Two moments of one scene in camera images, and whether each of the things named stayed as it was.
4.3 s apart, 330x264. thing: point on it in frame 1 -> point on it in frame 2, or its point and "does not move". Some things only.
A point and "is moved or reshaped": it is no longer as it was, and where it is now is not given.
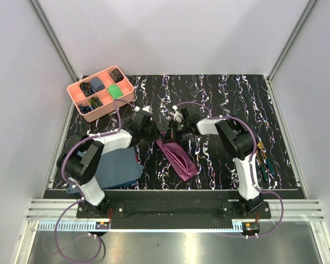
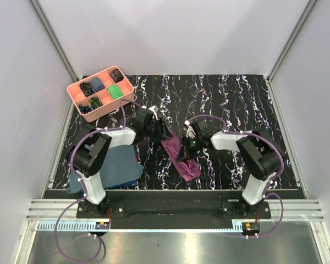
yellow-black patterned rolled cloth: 95,102 does not move
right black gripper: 171,135 -> 185,153
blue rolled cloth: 96,84 does not move
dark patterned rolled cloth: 116,75 does not move
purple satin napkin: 179,158 is moved or reshaped
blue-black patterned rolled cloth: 84,109 does not move
